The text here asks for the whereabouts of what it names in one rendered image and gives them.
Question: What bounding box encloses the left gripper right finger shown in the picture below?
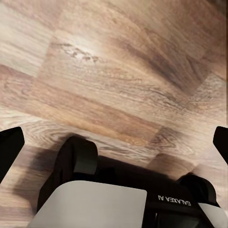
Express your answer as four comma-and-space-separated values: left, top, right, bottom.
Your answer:
213, 126, 228, 165

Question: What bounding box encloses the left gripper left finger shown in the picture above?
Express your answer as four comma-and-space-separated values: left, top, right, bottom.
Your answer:
0, 126, 25, 183

